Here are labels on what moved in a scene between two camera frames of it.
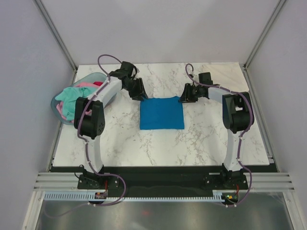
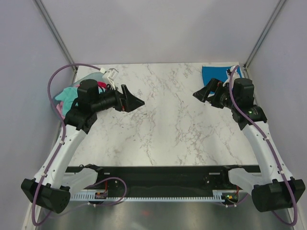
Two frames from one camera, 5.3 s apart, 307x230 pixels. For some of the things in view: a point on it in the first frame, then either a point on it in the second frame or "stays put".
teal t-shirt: x=69 y=97 stays put
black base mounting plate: x=163 y=179 stays put
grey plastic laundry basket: x=98 y=77 stays put
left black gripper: x=140 y=93 → x=126 y=102
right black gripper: x=186 y=97 → x=215 y=86
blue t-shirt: x=163 y=113 → x=218 y=73
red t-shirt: x=99 y=83 stays put
